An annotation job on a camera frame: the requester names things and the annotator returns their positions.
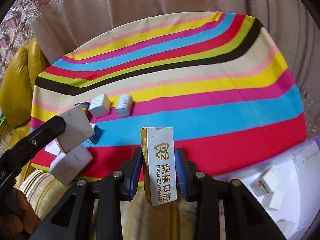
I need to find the gold and white long box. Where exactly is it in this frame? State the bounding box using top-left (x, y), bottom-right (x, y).
top-left (140, 127), bottom-right (178, 207)

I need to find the person's left hand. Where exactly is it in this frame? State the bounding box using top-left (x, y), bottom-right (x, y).
top-left (10, 189), bottom-right (42, 234)

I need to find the rainbow striped strap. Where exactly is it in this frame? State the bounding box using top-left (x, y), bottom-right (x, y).
top-left (74, 101), bottom-right (91, 117)

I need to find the small white cube box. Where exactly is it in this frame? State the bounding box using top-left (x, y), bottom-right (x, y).
top-left (88, 93), bottom-right (111, 118)

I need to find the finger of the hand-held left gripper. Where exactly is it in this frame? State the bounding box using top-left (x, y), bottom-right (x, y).
top-left (5, 116), bottom-right (67, 162)

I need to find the shiny grey-blue box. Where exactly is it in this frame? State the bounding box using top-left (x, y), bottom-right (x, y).
top-left (88, 123), bottom-right (102, 145)

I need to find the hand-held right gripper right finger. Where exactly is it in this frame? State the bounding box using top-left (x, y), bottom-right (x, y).
top-left (175, 148), bottom-right (288, 240)

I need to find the striped colourful cloth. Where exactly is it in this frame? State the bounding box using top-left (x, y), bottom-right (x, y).
top-left (30, 11), bottom-right (307, 184)

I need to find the pink and white box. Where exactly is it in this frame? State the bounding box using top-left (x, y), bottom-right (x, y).
top-left (44, 140), bottom-right (62, 156)

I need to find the small plain white box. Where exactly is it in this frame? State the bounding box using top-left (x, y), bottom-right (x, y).
top-left (268, 189), bottom-right (286, 211)

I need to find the white box with blue end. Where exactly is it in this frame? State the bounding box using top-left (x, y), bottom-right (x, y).
top-left (115, 94), bottom-right (133, 118)

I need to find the white box grey print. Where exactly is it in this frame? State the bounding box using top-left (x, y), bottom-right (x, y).
top-left (49, 144), bottom-right (94, 187)

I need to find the yellow leather armchair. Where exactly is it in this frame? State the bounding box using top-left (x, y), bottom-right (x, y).
top-left (0, 37), bottom-right (50, 130)

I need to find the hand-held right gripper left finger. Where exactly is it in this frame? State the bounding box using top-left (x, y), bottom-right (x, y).
top-left (30, 147), bottom-right (143, 240)

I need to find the beige striped blanket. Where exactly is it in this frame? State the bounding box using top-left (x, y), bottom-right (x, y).
top-left (19, 169), bottom-right (225, 240)

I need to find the purple-rimmed white bin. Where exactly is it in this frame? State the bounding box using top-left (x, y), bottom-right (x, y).
top-left (214, 135), bottom-right (320, 240)

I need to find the white box red blue print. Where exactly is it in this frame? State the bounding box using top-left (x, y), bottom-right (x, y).
top-left (251, 167), bottom-right (278, 197)

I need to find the white square box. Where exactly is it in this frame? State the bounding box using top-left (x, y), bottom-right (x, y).
top-left (57, 104), bottom-right (95, 155)

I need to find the patterned lace curtain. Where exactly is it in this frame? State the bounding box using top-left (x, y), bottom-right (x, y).
top-left (0, 0), bottom-right (60, 63)

